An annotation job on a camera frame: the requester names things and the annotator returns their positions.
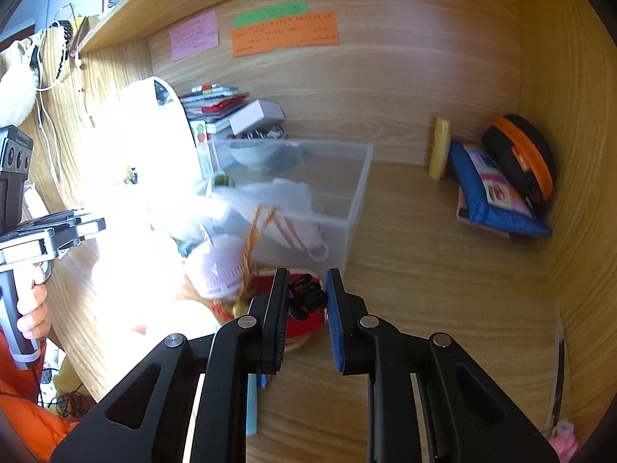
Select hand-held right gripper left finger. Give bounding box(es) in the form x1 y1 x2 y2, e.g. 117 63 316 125
51 267 290 463

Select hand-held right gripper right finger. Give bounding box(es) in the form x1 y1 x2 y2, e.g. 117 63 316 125
324 268 560 463

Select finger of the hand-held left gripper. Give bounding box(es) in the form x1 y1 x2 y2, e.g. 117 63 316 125
4 230 80 266
10 211 106 247

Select black plastic clip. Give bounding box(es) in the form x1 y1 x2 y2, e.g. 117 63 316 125
287 274 329 321

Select lilac round bowl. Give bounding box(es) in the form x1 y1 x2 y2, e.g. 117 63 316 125
185 234 251 300

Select clear plastic bin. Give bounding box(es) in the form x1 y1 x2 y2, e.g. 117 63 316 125
195 137 374 271

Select wooden desktop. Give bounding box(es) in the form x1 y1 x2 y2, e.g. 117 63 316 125
48 161 565 463

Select person's left hand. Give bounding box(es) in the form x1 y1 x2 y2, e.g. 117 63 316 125
17 280 50 341

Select light blue tube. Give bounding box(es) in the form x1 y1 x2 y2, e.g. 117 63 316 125
246 373 271 437

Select white plush toy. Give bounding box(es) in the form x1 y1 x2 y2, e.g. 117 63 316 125
0 39 39 128

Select white paper bag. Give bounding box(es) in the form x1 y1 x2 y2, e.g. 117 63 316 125
118 76 203 232

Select black beaded headband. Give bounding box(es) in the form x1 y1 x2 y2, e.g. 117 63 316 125
48 19 76 83

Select white cloth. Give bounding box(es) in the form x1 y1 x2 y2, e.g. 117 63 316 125
212 178 329 264

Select fruit print carton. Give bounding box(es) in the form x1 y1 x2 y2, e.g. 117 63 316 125
190 120 216 179

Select pink flat case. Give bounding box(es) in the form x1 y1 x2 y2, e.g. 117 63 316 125
455 188 512 238

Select stack of books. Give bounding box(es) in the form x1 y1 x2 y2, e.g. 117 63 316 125
178 84 251 131

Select pale bowl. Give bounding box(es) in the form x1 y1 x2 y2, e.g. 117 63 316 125
226 140 280 169

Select pile of small trinkets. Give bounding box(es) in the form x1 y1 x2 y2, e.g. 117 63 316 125
236 125 286 142

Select blue pouch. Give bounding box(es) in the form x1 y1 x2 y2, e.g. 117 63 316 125
449 141 553 238

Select small white box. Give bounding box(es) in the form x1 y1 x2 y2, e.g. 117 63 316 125
229 100 286 136

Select yellow bottle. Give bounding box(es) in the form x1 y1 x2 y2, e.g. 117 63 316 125
428 116 453 180

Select pink paper note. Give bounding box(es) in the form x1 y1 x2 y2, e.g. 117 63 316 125
169 10 220 63

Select dark edged card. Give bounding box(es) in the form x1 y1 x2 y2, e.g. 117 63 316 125
545 313 568 439

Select wooden shelf board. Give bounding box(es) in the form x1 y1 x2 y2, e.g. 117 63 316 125
77 0 579 56

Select pink fluffy item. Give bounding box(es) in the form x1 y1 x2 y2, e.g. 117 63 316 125
545 419 585 463

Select black orange round case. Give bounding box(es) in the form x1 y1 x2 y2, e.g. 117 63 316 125
481 114 558 215

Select orange paper note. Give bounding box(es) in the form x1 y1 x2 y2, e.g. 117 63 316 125
230 11 341 57

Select green paper note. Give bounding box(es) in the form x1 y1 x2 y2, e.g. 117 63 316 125
234 0 309 27

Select red ornament with orange cord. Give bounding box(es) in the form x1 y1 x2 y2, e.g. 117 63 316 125
212 205 329 348

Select white earphone cable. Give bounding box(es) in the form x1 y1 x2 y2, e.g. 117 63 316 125
33 5 88 184

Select black cable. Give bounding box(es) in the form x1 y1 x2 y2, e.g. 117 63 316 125
29 362 97 418

